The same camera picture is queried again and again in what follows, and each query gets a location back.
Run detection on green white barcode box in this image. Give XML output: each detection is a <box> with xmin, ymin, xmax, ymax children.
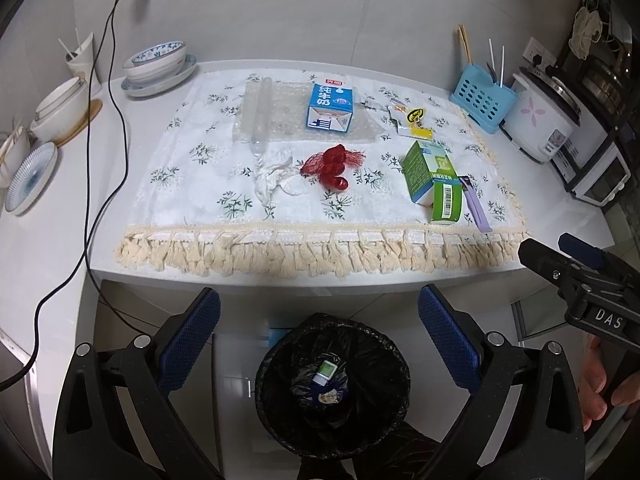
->
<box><xmin>430</xmin><ymin>175</ymin><xmax>471</xmax><ymax>225</ymax></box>

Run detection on red mesh net bag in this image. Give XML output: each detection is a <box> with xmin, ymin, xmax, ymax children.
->
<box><xmin>300</xmin><ymin>144</ymin><xmax>366</xmax><ymax>191</ymax></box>

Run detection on trash bin with black bag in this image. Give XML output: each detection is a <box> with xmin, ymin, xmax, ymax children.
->
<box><xmin>255</xmin><ymin>312</ymin><xmax>412</xmax><ymax>458</ymax></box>

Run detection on yellow snack packet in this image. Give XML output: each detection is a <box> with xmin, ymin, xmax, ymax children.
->
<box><xmin>387</xmin><ymin>100</ymin><xmax>435</xmax><ymax>140</ymax></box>

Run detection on blue plastic utensil basket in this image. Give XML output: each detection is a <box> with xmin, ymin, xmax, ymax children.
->
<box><xmin>449</xmin><ymin>64</ymin><xmax>516</xmax><ymax>135</ymax></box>

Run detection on white flowered rice cooker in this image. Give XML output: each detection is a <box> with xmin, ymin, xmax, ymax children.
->
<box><xmin>500</xmin><ymin>67</ymin><xmax>583</xmax><ymax>163</ymax></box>

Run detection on stacked patterned bowls on plate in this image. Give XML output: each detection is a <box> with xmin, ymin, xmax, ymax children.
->
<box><xmin>121</xmin><ymin>55</ymin><xmax>197</xmax><ymax>98</ymax></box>

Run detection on cream lace doily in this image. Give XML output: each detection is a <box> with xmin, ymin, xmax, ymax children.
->
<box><xmin>572</xmin><ymin>7</ymin><xmax>604</xmax><ymax>58</ymax></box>

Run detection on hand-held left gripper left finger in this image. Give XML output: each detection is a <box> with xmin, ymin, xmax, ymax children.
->
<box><xmin>52</xmin><ymin>287</ymin><xmax>223</xmax><ymax>480</ymax></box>

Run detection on white floral fringed tablecloth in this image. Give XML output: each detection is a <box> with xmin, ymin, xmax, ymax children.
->
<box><xmin>116</xmin><ymin>70</ymin><xmax>531</xmax><ymax>281</ymax></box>

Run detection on black metal rack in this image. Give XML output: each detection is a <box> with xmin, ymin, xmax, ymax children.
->
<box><xmin>565</xmin><ymin>0</ymin><xmax>640</xmax><ymax>126</ymax></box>

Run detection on white wall socket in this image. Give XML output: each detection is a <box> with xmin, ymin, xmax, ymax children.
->
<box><xmin>522</xmin><ymin>37</ymin><xmax>557</xmax><ymax>73</ymax></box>

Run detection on white bowl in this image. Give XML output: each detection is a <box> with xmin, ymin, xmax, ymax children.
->
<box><xmin>30</xmin><ymin>77</ymin><xmax>92</xmax><ymax>143</ymax></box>

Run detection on crumpled white tissue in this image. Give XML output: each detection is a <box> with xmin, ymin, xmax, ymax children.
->
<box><xmin>252</xmin><ymin>152</ymin><xmax>306</xmax><ymax>203</ymax></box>

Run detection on white cup with straws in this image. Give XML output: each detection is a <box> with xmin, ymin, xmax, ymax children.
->
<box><xmin>58</xmin><ymin>27</ymin><xmax>97</xmax><ymax>84</ymax></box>

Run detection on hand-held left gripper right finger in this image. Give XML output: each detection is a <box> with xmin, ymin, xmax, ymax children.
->
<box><xmin>419</xmin><ymin>284</ymin><xmax>586</xmax><ymax>480</ymax></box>

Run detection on clear bubble wrap sheet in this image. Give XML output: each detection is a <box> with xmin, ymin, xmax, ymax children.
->
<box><xmin>232</xmin><ymin>82</ymin><xmax>386</xmax><ymax>148</ymax></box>

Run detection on wooden coaster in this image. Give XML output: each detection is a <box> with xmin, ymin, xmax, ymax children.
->
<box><xmin>52</xmin><ymin>100</ymin><xmax>103</xmax><ymax>148</ymax></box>

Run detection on blue milk carton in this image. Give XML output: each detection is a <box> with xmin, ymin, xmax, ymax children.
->
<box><xmin>305</xmin><ymin>77</ymin><xmax>357</xmax><ymax>133</ymax></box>

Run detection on white toaster oven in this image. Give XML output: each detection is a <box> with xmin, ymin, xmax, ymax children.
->
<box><xmin>550</xmin><ymin>105</ymin><xmax>631</xmax><ymax>206</ymax></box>

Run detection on person's right hand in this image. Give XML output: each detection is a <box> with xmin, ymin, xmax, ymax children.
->
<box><xmin>580</xmin><ymin>337</ymin><xmax>640</xmax><ymax>433</ymax></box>

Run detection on black cable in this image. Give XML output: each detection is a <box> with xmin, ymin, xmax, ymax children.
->
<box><xmin>0</xmin><ymin>0</ymin><xmax>123</xmax><ymax>392</ymax></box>
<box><xmin>89</xmin><ymin>0</ymin><xmax>148</xmax><ymax>336</ymax></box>

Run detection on blue patterned bowl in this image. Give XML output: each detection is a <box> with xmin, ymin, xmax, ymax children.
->
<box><xmin>122</xmin><ymin>41</ymin><xmax>187</xmax><ymax>81</ymax></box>

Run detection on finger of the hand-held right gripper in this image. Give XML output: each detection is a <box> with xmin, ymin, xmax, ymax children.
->
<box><xmin>559</xmin><ymin>233</ymin><xmax>640</xmax><ymax>286</ymax></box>
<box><xmin>518</xmin><ymin>238</ymin><xmax>592</xmax><ymax>302</ymax></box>

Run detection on blue striped plate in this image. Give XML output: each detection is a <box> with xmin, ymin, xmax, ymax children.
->
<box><xmin>5</xmin><ymin>141</ymin><xmax>58</xmax><ymax>216</ymax></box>

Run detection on green cardboard box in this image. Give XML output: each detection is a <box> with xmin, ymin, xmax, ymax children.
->
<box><xmin>404</xmin><ymin>140</ymin><xmax>460</xmax><ymax>207</ymax></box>

